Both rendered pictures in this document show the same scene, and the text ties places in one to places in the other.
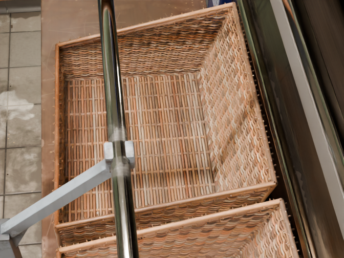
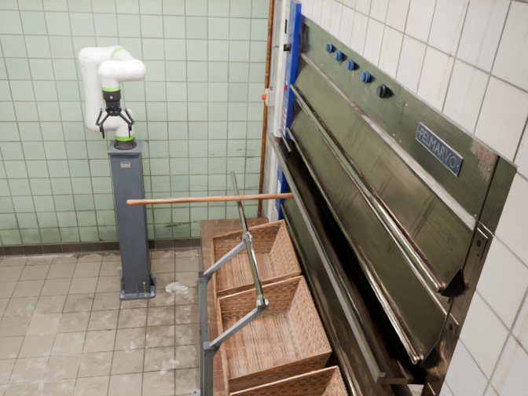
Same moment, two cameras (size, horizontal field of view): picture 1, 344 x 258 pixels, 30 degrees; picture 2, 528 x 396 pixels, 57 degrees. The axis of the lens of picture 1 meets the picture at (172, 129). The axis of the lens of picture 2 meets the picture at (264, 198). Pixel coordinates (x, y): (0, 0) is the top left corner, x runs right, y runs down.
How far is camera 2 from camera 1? 152 cm
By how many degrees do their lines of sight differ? 24
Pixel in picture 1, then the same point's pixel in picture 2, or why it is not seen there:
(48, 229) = (210, 304)
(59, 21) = (208, 236)
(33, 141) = (188, 302)
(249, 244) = (291, 302)
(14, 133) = (178, 299)
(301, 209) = (308, 269)
